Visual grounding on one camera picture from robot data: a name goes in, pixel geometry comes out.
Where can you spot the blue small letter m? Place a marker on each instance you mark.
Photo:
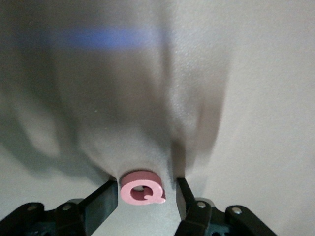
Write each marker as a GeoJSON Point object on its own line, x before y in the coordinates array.
{"type": "Point", "coordinates": [103, 38]}

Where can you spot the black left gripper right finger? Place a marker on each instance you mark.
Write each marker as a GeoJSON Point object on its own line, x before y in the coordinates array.
{"type": "Point", "coordinates": [187, 209]}

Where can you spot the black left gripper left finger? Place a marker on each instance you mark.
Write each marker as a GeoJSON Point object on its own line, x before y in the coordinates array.
{"type": "Point", "coordinates": [103, 204]}

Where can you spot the pink letter Q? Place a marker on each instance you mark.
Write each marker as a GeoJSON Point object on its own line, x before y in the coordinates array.
{"type": "Point", "coordinates": [126, 194]}

